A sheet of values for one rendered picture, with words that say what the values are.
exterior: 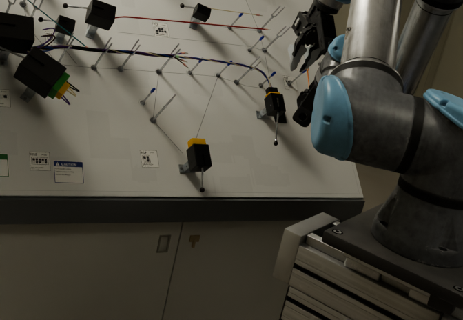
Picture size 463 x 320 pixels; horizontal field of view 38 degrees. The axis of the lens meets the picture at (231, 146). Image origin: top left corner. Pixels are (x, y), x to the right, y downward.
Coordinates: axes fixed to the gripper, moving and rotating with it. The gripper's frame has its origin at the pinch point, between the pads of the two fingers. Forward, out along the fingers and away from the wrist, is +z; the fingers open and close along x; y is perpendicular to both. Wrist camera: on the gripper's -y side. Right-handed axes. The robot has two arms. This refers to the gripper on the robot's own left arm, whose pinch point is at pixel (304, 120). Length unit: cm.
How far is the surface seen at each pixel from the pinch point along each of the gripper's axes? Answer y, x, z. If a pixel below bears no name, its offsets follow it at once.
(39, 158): -54, 44, -4
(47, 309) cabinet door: -78, 23, 23
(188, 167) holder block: -29.0, 16.8, 6.1
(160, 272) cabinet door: -51, 7, 27
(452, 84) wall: 365, -62, 405
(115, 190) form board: -47, 26, 2
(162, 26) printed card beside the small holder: 2, 51, 9
